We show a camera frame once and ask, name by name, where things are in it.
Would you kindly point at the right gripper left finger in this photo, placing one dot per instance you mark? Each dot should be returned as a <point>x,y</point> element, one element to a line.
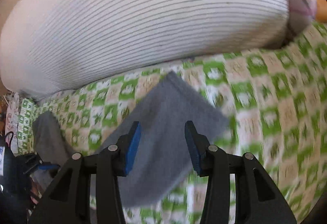
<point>67,198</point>

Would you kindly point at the grey sweatpants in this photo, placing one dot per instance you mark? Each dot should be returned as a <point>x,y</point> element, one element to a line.
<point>162,159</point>

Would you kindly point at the floral pink white pillow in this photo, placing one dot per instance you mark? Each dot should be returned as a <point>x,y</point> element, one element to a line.
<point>12,113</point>

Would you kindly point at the white striped bolster pillow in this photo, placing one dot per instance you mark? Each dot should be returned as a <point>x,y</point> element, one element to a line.
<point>53,45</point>

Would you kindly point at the green white patterned quilt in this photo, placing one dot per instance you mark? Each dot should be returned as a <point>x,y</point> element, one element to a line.
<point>275,101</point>

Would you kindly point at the orange floral cushion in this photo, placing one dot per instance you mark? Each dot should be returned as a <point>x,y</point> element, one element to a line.
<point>321,14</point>

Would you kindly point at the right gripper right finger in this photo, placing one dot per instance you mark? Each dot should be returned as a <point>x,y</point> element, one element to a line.
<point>258,199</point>

